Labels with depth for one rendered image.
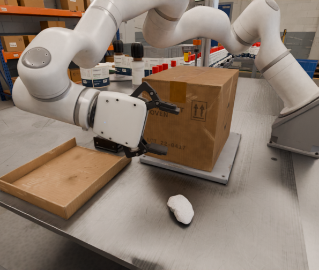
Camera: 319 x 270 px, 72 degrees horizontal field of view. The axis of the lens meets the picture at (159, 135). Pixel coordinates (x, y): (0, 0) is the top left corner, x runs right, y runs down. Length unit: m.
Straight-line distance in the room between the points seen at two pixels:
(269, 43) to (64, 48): 0.74
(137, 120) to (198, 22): 0.49
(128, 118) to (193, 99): 0.25
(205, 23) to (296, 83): 0.40
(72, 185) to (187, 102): 0.42
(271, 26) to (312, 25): 7.92
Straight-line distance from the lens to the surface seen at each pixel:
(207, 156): 0.68
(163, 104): 0.43
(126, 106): 0.43
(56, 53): 0.44
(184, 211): 0.56
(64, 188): 0.71
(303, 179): 0.83
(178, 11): 0.73
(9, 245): 1.52
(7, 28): 5.65
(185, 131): 0.67
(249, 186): 0.72
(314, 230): 0.66
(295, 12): 8.94
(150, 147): 0.46
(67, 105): 0.46
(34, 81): 0.42
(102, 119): 0.45
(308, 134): 0.95
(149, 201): 0.62
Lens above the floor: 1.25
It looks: 26 degrees down
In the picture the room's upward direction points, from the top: straight up
